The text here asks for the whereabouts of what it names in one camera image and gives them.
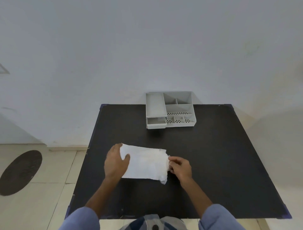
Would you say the grey plastic desk organizer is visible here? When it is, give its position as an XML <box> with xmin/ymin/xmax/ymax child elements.
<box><xmin>146</xmin><ymin>91</ymin><xmax>197</xmax><ymax>130</ymax></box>

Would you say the dark oval floor mat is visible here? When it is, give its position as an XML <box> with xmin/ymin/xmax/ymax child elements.
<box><xmin>0</xmin><ymin>150</ymin><xmax>43</xmax><ymax>197</ymax></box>

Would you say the person's left hand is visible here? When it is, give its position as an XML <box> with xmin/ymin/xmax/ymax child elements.
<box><xmin>104</xmin><ymin>143</ymin><xmax>131</xmax><ymax>182</ymax></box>

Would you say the person's right forearm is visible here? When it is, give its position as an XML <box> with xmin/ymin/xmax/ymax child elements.
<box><xmin>179</xmin><ymin>176</ymin><xmax>213</xmax><ymax>218</ymax></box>

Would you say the white plastic glove packet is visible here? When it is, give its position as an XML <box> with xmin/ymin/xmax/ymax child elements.
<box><xmin>119</xmin><ymin>143</ymin><xmax>171</xmax><ymax>185</ymax></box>

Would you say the person's right hand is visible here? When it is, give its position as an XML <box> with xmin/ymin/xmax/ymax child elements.
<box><xmin>168</xmin><ymin>156</ymin><xmax>193</xmax><ymax>183</ymax></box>

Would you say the blue plaid shirt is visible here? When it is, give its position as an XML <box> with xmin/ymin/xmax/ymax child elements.
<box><xmin>58</xmin><ymin>203</ymin><xmax>247</xmax><ymax>230</ymax></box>

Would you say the person's left forearm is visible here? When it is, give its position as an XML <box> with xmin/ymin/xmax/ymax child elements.
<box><xmin>84</xmin><ymin>176</ymin><xmax>123</xmax><ymax>220</ymax></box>

